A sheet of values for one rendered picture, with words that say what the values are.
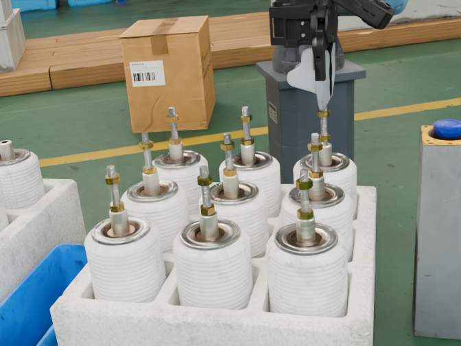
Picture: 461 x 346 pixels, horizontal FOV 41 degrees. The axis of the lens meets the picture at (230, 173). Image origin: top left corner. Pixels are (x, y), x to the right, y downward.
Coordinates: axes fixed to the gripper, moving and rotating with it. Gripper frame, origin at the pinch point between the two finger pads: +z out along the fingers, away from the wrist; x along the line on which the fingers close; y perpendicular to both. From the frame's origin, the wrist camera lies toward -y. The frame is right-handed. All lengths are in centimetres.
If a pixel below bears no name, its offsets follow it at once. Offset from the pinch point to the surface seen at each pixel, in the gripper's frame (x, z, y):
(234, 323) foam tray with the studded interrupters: 31.7, 17.3, 4.1
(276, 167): 1.7, 10.5, 7.8
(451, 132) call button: 3.9, 2.8, -17.3
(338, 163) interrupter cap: 0.4, 9.9, -1.6
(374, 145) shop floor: -74, 35, 4
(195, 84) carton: -79, 20, 58
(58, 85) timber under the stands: -118, 33, 137
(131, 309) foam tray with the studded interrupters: 32.5, 17.3, 17.2
